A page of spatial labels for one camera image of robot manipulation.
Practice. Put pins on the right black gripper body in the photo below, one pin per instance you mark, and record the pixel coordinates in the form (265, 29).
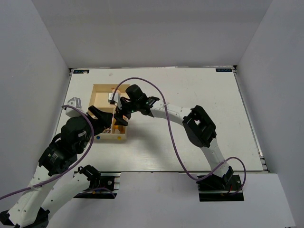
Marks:
(127, 108)

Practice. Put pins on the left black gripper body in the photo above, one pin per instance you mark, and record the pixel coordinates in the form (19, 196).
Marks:
(99, 124)

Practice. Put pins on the orange sunscreen tube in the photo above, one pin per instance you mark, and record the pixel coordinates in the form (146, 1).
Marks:
(115, 125)

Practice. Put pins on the beige sponge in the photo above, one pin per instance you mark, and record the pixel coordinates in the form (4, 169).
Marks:
(116, 91)

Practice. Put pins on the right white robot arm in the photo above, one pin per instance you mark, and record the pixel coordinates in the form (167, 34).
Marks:
(199, 128)

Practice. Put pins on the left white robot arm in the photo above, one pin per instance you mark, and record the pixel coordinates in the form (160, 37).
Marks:
(35, 206)

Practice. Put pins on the wooden compartment box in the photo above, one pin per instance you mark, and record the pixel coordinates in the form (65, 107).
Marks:
(99, 98)

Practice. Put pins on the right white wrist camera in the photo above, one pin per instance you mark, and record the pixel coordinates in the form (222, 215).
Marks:
(113, 98)

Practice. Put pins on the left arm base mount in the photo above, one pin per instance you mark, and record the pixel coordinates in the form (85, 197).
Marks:
(102, 185)

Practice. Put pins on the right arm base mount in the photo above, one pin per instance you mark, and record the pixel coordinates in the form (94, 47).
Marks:
(212, 189)

